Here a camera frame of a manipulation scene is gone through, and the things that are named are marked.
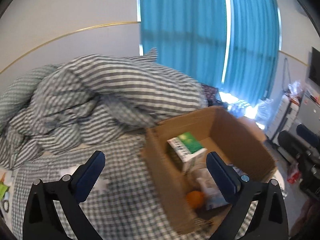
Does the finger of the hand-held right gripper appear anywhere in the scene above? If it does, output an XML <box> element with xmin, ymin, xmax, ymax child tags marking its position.
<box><xmin>296</xmin><ymin>124</ymin><xmax>320</xmax><ymax>151</ymax></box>
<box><xmin>278</xmin><ymin>131</ymin><xmax>310</xmax><ymax>161</ymax></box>

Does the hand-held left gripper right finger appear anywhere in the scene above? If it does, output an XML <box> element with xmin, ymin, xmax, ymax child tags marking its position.
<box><xmin>205</xmin><ymin>151</ymin><xmax>290</xmax><ymax>240</ymax></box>

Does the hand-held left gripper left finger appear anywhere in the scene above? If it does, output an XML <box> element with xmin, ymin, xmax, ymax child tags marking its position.
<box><xmin>23</xmin><ymin>151</ymin><xmax>106</xmax><ymax>240</ymax></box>

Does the plastic bottle with blue label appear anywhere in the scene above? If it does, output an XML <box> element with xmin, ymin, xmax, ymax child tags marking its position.
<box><xmin>192</xmin><ymin>169</ymin><xmax>218</xmax><ymax>198</ymax></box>

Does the orange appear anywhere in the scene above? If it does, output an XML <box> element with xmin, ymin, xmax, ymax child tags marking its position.
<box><xmin>186</xmin><ymin>191</ymin><xmax>204</xmax><ymax>209</ymax></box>

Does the green and white medicine box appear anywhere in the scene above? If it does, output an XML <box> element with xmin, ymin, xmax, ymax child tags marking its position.
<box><xmin>167</xmin><ymin>132</ymin><xmax>208</xmax><ymax>173</ymax></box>

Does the brown cardboard box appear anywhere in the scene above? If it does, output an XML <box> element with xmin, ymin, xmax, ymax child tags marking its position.
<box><xmin>140</xmin><ymin>106</ymin><xmax>277</xmax><ymax>235</ymax></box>

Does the red bag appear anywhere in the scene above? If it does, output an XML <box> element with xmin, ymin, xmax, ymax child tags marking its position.
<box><xmin>287</xmin><ymin>162</ymin><xmax>300</xmax><ymax>183</ymax></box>

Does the grey cabinet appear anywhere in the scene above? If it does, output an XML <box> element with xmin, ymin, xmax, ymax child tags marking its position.
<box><xmin>287</xmin><ymin>90</ymin><xmax>320</xmax><ymax>137</ymax></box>

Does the white drawer unit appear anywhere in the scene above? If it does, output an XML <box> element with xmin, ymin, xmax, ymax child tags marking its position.
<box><xmin>273</xmin><ymin>94</ymin><xmax>300</xmax><ymax>140</ymax></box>

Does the clear plastic bag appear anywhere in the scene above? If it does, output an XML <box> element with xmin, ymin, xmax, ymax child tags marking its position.
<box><xmin>287</xmin><ymin>80</ymin><xmax>308</xmax><ymax>101</ymax></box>

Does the grey checked bed sheet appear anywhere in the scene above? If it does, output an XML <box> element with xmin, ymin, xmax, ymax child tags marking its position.
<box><xmin>11</xmin><ymin>135</ymin><xmax>258</xmax><ymax>240</ymax></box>

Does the grey checked duvet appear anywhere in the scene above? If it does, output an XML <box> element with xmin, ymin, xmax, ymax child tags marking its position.
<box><xmin>0</xmin><ymin>47</ymin><xmax>208</xmax><ymax>170</ymax></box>

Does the dark patterned cloth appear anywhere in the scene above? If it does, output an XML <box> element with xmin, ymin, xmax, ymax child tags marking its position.
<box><xmin>200</xmin><ymin>84</ymin><xmax>227</xmax><ymax>105</ymax></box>

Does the blue curtain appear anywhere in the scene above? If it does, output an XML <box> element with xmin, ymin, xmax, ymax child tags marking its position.
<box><xmin>137</xmin><ymin>0</ymin><xmax>282</xmax><ymax>108</ymax></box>

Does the black wall screen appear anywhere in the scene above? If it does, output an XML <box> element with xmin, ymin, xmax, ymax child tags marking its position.
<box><xmin>309</xmin><ymin>46</ymin><xmax>320</xmax><ymax>85</ymax></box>

